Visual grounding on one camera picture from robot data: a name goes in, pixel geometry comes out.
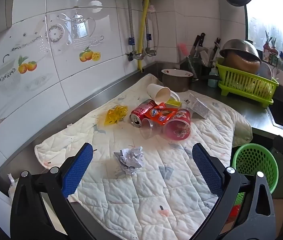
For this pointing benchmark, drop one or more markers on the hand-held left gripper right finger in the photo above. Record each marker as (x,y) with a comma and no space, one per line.
(206,170)

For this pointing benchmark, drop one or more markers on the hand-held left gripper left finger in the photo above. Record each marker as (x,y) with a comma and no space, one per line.
(77,167)

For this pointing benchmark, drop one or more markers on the green plastic basket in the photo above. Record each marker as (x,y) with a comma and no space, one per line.
(254,160)

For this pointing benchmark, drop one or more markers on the orange snack packet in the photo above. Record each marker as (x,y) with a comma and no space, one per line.
(160,113)

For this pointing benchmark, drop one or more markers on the red plastic cup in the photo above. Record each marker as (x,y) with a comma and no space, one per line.
(179,127)

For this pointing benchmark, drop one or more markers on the crumpled paper ball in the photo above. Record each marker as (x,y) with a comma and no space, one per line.
(129,158)

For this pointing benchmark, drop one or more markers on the grey patterned carton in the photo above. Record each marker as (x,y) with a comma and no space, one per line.
(199,108)

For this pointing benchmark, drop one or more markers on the white quilted mat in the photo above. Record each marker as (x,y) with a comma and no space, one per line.
(131,200)

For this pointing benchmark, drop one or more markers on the yellow plastic wrapper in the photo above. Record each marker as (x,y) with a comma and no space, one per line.
(115,115)

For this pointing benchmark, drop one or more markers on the white plastic bag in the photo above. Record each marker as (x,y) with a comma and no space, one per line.
(12,185)

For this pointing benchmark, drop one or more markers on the clear plastic cup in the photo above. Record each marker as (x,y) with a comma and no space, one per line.
(150,130)

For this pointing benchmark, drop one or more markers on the green dish rack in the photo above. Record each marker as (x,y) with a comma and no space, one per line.
(244,80)

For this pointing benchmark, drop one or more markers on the red soda can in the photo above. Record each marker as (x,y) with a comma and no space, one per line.
(141,111)

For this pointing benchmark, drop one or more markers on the teal plastic bottle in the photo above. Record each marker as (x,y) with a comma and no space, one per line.
(212,82)

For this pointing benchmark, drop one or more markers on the brown clay pot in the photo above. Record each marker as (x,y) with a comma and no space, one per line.
(241,63)

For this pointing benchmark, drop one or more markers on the white paper cup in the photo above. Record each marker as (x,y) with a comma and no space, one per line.
(157,91)

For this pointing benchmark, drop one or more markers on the dark utensil holder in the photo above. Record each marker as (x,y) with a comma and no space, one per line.
(196,67)

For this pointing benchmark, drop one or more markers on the steel mixing bowl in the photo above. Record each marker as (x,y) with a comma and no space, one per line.
(241,47)

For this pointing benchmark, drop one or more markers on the white floral plate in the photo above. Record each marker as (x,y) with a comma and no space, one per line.
(166,71)

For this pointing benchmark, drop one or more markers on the white spatula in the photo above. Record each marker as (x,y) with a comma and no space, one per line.
(204,56)

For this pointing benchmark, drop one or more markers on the metal water valve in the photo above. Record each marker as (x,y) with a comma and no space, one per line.
(151,52)
(134,55)

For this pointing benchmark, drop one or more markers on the window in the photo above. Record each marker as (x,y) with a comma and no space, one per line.
(266,10)

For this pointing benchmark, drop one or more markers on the pink wall hook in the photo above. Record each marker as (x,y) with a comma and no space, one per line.
(152,8)

